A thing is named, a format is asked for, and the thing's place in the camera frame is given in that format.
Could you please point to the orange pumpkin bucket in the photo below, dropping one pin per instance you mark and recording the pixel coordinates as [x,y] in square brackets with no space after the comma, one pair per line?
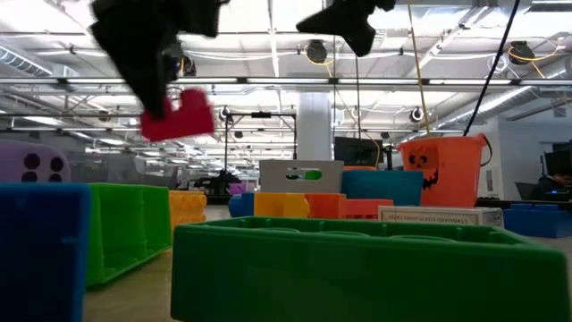
[456,174]

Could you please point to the purple background bin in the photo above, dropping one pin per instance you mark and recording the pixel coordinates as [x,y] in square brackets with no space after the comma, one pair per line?
[241,187]

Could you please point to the red toy block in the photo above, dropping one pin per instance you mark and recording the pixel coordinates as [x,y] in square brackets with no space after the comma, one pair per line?
[192,118]

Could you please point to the card deck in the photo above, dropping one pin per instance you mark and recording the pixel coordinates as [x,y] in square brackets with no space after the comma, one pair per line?
[440,216]

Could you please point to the blue rounded toy block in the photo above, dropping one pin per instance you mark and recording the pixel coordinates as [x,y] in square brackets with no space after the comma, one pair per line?
[40,250]

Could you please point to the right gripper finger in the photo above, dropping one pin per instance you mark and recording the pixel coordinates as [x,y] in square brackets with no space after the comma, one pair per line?
[344,24]
[362,5]

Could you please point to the white building column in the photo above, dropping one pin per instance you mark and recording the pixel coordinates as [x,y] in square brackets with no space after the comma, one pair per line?
[313,129]

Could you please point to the yellow three-stud brick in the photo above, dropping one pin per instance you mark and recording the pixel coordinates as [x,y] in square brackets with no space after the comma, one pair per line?
[185,208]

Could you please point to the white wall notice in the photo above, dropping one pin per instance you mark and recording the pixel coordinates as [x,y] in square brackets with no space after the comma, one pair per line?
[490,181]

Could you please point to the teal plastic bin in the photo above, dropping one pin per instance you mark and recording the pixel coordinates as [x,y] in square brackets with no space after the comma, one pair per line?
[384,188]

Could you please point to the silver ceiling air duct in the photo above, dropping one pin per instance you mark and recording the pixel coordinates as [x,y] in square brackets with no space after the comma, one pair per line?
[514,96]
[22,62]

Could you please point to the taupe plastic bin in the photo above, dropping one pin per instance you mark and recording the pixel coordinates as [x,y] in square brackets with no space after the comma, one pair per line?
[111,170]

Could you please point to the purple foam die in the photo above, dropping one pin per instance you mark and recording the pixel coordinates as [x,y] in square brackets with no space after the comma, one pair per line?
[13,154]

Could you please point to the dark green flat brick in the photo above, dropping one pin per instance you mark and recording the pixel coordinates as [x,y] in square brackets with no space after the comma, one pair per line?
[357,277]

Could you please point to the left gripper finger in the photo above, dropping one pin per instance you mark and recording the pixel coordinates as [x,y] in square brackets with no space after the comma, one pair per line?
[147,76]

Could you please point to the orange toy block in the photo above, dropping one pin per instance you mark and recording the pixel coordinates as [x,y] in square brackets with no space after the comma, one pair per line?
[326,205]

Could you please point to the black background robot arm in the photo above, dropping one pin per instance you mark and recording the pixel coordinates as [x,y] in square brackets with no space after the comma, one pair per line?
[219,182]

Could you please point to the light grey plastic bin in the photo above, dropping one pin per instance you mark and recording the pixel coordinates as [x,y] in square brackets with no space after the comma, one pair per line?
[272,179]

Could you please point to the person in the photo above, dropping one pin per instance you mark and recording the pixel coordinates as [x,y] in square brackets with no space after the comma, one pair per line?
[547,185]

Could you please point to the blue square stud brick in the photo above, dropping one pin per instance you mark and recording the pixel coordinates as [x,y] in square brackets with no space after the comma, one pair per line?
[536,222]

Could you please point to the orange-red brick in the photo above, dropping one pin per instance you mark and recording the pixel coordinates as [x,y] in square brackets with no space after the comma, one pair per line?
[368,209]

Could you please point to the black desk monitor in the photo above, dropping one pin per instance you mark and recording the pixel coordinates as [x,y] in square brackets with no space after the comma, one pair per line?
[561,161]

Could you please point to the yellow toy block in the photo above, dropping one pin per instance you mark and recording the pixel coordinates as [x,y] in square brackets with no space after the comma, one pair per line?
[279,205]

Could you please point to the long ceiling light bar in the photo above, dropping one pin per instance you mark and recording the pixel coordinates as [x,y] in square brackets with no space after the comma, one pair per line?
[268,81]

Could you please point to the bright green toy block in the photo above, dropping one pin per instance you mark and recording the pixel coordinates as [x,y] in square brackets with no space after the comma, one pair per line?
[120,232]

